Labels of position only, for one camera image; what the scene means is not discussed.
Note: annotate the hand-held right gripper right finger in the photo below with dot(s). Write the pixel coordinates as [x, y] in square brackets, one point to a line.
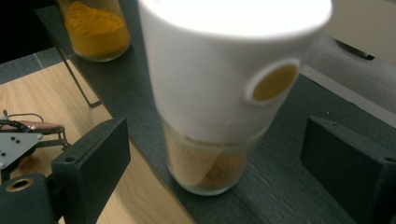
[351, 168]

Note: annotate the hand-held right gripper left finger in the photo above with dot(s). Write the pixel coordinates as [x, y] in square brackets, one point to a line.
[93, 165]

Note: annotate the glass jar with spouted white lid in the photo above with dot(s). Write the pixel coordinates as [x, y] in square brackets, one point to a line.
[214, 77]

